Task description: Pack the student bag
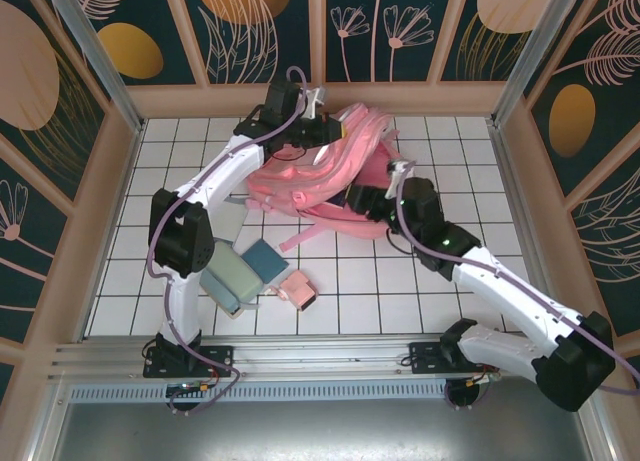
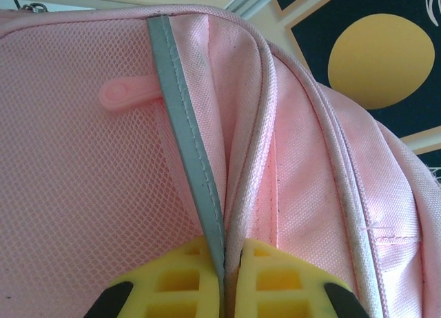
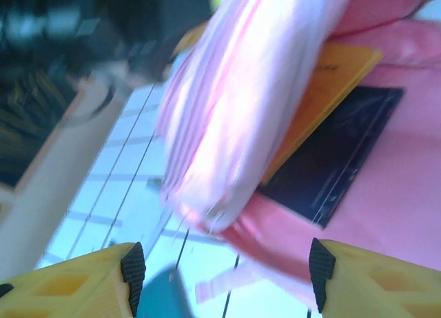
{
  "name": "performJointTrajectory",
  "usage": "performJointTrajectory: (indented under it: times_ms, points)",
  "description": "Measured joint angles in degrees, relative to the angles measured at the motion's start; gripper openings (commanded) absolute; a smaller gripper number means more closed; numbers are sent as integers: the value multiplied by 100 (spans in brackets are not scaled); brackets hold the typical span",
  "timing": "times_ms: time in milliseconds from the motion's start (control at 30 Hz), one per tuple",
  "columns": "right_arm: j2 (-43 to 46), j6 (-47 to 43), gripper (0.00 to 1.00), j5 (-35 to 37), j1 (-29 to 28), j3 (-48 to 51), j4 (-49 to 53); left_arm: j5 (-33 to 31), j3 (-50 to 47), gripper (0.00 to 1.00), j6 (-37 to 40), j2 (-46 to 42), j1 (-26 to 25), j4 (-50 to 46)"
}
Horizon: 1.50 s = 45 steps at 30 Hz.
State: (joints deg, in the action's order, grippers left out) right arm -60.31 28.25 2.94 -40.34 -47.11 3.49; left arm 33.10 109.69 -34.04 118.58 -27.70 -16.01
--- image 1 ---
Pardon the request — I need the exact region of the pink backpack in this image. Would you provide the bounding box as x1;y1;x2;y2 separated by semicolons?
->
244;100;420;253

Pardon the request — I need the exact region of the teal square notebook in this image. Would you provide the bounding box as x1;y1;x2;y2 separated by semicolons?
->
241;237;290;285

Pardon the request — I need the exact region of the pink pencil sharpener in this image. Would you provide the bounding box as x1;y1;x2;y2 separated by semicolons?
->
269;270;319;313

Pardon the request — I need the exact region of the pale green pencil case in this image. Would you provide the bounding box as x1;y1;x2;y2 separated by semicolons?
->
205;240;264;305

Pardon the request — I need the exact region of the blue pencil case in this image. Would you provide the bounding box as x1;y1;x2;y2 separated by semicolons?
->
199;270;261;319

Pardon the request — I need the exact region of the grey metal sheet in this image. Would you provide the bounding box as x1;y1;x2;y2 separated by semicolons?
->
49;403;604;461

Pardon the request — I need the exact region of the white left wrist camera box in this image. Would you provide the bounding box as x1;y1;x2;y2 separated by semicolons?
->
301;85;330;120

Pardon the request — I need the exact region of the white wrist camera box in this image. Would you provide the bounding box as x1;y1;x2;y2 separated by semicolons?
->
301;85;330;120
386;159;410;190

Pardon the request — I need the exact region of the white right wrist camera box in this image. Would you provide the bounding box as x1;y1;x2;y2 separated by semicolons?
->
386;159;410;190

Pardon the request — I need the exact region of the aluminium side rail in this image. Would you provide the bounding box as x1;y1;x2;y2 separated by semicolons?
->
492;124;571;337

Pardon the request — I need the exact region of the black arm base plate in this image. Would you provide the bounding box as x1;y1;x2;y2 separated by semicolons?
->
408;340;501;377
143;333;235;378

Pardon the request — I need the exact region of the aluminium front rail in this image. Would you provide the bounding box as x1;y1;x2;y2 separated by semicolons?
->
47;333;596;383

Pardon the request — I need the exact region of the small controller board with wires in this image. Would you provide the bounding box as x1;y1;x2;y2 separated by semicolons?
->
167;382;214;397
464;372;501;388

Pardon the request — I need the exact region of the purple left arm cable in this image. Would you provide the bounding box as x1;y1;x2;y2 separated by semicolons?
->
144;65;307;415

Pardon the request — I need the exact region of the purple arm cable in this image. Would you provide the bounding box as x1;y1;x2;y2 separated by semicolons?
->
387;163;640;412
144;65;307;415

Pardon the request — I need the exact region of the aluminium corner post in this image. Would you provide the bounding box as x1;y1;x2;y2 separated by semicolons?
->
40;0;147;134
491;0;587;128

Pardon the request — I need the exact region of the grey slotted cable duct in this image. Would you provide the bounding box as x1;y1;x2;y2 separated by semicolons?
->
67;383;587;405

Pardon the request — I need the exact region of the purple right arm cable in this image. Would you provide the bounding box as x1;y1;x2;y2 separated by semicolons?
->
387;163;640;412

